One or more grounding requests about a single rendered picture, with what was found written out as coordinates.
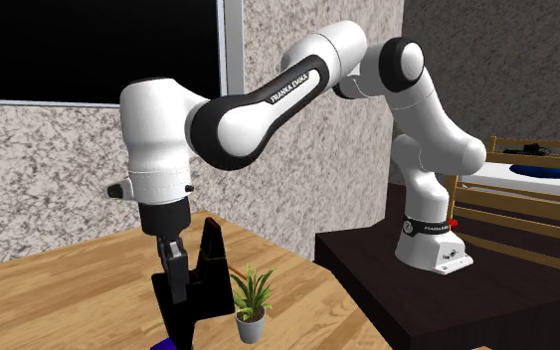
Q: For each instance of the dark window with grey frame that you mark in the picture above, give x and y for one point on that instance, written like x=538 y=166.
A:
x=90 y=48

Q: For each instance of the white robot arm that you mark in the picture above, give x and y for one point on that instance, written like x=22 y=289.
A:
x=160 y=140

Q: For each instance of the blue object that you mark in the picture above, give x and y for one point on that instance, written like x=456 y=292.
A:
x=163 y=345

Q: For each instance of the dark robot stand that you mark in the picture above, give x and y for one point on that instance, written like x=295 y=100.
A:
x=454 y=310

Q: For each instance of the green plant in grey pot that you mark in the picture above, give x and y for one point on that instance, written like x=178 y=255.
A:
x=250 y=322

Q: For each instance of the wooden table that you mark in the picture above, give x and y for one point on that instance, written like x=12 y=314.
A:
x=66 y=300

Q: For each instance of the black angular object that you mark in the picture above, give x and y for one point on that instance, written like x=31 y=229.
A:
x=209 y=286

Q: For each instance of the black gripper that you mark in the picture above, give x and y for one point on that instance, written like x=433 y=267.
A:
x=164 y=217

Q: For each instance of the brown pencil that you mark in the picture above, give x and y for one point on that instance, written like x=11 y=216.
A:
x=239 y=272

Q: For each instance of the wooden bunk bed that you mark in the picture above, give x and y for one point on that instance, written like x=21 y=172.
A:
x=527 y=203

